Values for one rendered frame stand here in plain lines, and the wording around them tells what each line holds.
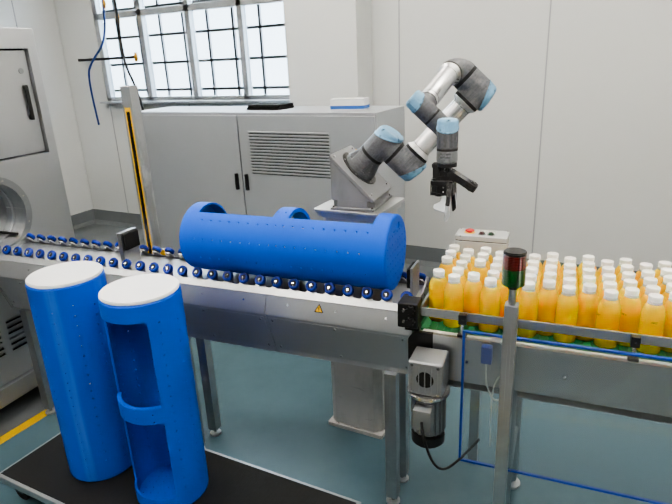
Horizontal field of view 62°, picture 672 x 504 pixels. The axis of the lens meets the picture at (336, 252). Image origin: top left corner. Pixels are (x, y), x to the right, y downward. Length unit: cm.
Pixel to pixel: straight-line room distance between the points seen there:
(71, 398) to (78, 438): 19
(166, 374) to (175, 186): 273
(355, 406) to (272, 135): 200
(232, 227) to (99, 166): 516
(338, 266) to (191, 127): 263
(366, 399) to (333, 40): 300
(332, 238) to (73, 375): 115
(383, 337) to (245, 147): 239
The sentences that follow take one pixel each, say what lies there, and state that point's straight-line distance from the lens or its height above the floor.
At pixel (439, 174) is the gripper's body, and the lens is 206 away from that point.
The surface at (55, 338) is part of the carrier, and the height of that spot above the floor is 82.
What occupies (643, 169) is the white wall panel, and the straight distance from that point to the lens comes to 464.
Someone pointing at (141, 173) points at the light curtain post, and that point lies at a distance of 299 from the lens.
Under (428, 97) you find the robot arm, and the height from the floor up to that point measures 163.
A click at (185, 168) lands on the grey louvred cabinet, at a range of 456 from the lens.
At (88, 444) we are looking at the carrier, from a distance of 261.
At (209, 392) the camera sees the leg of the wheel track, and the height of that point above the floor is 26.
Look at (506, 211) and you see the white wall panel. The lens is 480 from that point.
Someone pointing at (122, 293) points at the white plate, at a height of 104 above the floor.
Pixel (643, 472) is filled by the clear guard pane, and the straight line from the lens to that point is 205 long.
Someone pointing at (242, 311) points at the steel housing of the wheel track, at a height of 83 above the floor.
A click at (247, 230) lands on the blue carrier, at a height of 117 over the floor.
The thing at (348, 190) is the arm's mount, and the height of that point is 124.
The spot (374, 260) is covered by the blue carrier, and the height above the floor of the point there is 111.
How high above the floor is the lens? 178
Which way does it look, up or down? 19 degrees down
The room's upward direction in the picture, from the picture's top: 3 degrees counter-clockwise
